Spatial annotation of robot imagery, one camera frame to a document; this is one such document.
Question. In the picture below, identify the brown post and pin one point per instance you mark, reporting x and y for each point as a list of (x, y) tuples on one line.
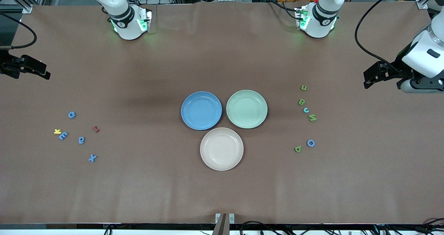
[(222, 228)]

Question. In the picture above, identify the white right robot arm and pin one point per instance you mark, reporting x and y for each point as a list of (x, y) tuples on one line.
[(128, 23)]

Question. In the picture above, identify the yellow letter K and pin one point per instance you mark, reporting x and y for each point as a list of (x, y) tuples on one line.
[(57, 131)]

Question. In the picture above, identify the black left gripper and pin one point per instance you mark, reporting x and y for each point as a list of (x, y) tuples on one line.
[(398, 69)]

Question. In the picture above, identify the small metal bracket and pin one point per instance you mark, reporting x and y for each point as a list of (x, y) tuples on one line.
[(231, 218), (218, 217)]

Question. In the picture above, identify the blue letter O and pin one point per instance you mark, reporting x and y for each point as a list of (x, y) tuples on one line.
[(308, 143)]

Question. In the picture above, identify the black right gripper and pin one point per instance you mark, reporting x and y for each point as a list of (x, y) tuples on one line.
[(7, 66)]

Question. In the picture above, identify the blue letter G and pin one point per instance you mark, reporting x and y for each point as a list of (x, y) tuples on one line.
[(69, 115)]

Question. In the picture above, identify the blue letter E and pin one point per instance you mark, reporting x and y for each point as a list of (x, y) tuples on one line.
[(62, 136)]

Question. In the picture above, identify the brown table cover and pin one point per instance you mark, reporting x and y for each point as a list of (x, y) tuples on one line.
[(138, 186)]

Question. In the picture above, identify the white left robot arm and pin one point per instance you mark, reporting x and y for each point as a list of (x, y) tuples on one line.
[(319, 19)]

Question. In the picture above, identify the beige plate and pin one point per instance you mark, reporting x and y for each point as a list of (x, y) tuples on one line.
[(222, 149)]

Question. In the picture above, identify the blue letter a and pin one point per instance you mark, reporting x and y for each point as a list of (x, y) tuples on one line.
[(82, 141)]

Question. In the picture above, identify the red letter r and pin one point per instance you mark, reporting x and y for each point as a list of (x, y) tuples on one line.
[(96, 129)]

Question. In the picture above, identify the green plate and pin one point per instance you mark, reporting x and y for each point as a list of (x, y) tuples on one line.
[(255, 103)]

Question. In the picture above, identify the blue plate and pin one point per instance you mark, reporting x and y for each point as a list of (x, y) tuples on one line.
[(211, 120)]

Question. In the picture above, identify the blue letter X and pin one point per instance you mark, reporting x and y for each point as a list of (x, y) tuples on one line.
[(92, 158)]

